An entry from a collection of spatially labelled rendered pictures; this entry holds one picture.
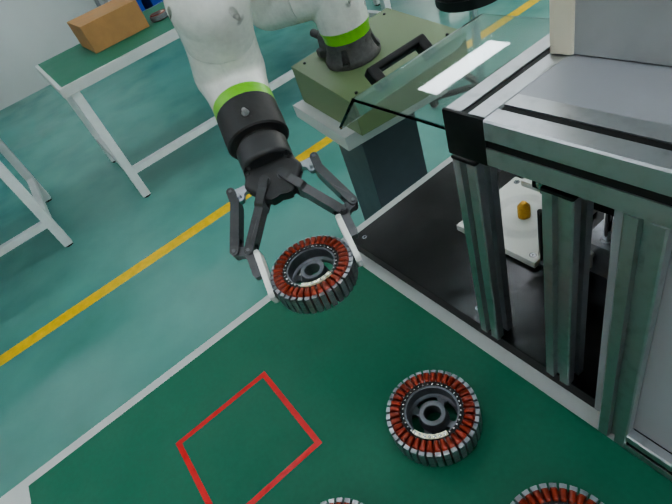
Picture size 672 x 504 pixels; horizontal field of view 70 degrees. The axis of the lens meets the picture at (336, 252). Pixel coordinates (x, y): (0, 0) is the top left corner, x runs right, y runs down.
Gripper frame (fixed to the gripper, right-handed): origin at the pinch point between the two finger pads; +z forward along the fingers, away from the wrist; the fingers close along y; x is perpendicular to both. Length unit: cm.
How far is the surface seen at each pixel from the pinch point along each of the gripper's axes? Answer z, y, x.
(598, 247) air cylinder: 11.8, -35.3, -3.5
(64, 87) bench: -183, 86, -129
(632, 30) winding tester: 1.7, -30.5, 27.5
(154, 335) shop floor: -44, 78, -133
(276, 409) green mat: 13.5, 12.9, -11.1
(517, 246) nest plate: 5.8, -29.2, -11.8
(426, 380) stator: 18.2, -7.7, -3.9
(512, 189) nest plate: -4.7, -35.7, -18.1
